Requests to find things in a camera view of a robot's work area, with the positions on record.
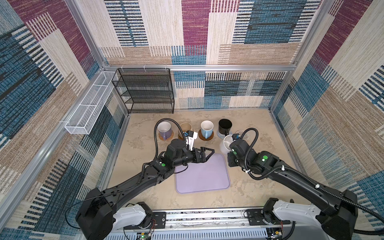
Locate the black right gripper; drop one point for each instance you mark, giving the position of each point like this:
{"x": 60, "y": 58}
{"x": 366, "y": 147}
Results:
{"x": 231, "y": 162}

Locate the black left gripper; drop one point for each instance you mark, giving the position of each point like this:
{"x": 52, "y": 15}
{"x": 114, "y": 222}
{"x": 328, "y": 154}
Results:
{"x": 202, "y": 159}

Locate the white ceramic mug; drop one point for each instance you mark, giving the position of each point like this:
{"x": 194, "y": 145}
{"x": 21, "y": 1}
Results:
{"x": 225, "y": 144}

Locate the light blue handled mug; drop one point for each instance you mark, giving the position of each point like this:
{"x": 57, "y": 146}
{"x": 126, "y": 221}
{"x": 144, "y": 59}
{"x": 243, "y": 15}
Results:
{"x": 207, "y": 129}

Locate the black ceramic mug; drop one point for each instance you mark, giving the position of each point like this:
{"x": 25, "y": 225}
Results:
{"x": 225, "y": 126}

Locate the beige ceramic mug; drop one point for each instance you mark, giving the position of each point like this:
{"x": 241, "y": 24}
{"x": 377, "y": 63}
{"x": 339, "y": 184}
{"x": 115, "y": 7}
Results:
{"x": 186, "y": 127}

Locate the lavender mug white inside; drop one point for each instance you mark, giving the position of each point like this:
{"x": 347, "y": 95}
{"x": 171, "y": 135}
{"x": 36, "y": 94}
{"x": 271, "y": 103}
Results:
{"x": 164, "y": 127}

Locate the clear patterned glass coaster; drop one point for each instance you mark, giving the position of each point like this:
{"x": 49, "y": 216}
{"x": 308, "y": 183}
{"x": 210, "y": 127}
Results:
{"x": 240, "y": 132}

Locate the blue-grey woven round coaster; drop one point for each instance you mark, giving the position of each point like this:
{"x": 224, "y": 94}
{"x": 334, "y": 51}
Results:
{"x": 221, "y": 136}

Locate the tan wicker round coaster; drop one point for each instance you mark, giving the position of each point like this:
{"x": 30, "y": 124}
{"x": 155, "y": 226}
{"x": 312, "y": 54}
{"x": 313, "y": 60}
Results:
{"x": 166, "y": 136}

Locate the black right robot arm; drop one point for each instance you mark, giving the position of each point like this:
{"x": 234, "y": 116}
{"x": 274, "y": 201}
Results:
{"x": 326, "y": 211}

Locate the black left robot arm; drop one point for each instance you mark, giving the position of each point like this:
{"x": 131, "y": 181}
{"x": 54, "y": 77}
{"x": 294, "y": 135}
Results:
{"x": 96, "y": 214}

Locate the lavender plastic tray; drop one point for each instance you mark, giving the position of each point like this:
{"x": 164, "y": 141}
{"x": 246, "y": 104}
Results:
{"x": 209, "y": 176}

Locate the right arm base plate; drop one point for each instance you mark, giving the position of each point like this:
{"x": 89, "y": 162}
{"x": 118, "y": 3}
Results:
{"x": 257, "y": 217}

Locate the aluminium front rail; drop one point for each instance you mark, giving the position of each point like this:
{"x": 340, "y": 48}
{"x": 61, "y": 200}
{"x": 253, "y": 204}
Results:
{"x": 208, "y": 224}

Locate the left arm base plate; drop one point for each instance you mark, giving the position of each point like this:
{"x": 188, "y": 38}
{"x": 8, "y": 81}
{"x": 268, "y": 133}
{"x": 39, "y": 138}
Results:
{"x": 155, "y": 220}

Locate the black wire mesh shelf rack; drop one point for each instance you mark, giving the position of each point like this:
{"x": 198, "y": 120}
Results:
{"x": 145, "y": 90}

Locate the white wire mesh wall basket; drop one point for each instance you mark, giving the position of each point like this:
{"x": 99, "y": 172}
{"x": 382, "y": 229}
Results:
{"x": 87, "y": 112}

